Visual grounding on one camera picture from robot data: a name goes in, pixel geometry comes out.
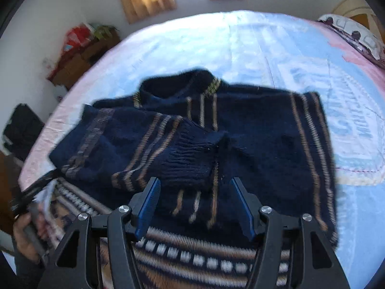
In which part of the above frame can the red bag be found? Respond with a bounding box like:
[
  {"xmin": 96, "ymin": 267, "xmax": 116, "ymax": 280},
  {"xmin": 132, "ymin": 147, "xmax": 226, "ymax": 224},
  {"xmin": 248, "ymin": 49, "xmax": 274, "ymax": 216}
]
[{"xmin": 62, "ymin": 26, "xmax": 93, "ymax": 55}]

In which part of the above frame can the brown wooden side cabinet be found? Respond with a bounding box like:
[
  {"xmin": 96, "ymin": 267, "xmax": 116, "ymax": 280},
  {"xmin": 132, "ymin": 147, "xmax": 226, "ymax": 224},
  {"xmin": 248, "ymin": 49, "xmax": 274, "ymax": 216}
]
[{"xmin": 46, "ymin": 28, "xmax": 121, "ymax": 91}]

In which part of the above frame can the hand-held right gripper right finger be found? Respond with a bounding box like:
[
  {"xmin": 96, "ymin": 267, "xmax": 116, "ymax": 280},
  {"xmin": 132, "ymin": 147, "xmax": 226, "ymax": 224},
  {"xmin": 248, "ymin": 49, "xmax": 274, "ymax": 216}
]
[{"xmin": 230, "ymin": 177, "xmax": 351, "ymax": 289}]

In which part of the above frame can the patterned pillow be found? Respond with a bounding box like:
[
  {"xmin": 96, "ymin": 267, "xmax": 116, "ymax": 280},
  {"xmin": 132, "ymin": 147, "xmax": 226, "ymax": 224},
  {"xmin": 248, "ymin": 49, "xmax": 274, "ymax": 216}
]
[{"xmin": 317, "ymin": 13, "xmax": 385, "ymax": 67}]

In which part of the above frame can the person's left forearm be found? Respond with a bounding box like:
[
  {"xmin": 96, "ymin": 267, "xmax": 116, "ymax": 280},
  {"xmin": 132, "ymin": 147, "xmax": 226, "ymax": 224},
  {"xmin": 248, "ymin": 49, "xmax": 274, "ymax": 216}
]
[{"xmin": 13, "ymin": 253, "xmax": 49, "ymax": 289}]

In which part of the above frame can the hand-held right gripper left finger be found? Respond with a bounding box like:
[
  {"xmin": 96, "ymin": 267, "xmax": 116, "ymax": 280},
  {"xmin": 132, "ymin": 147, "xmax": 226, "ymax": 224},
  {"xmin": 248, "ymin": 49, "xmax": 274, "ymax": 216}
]
[{"xmin": 38, "ymin": 177, "xmax": 161, "ymax": 289}]

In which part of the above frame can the person's left hand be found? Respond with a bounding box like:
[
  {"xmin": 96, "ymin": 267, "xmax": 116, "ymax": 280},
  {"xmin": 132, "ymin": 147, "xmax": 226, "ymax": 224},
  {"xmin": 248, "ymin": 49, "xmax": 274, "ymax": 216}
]
[{"xmin": 13, "ymin": 213, "xmax": 45, "ymax": 263}]

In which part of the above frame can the green cloth bundle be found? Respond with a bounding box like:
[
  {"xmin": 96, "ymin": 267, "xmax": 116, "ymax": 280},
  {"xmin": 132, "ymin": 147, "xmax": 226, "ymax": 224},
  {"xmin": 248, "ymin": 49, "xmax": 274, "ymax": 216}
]
[{"xmin": 90, "ymin": 23, "xmax": 117, "ymax": 40}]

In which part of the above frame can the black chair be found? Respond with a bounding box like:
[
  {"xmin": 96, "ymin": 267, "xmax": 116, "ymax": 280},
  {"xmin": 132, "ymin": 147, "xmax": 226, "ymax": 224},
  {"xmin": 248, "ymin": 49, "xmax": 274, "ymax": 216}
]
[{"xmin": 2, "ymin": 103, "xmax": 45, "ymax": 162}]

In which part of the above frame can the wooden headboard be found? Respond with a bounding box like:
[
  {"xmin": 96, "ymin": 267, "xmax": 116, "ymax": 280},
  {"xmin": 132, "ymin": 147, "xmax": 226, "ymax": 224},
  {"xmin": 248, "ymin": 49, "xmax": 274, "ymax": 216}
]
[{"xmin": 332, "ymin": 0, "xmax": 385, "ymax": 46}]

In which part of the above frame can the navy striped knit sweater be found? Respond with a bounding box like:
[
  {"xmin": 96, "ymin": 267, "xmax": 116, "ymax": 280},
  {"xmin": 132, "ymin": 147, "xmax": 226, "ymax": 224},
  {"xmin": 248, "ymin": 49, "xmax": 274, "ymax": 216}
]
[{"xmin": 49, "ymin": 69, "xmax": 340, "ymax": 289}]

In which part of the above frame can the light blue printed bedsheet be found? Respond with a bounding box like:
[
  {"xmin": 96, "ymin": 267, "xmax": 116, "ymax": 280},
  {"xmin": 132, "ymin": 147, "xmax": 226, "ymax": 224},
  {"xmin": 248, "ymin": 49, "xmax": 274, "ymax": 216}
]
[{"xmin": 18, "ymin": 10, "xmax": 385, "ymax": 289}]

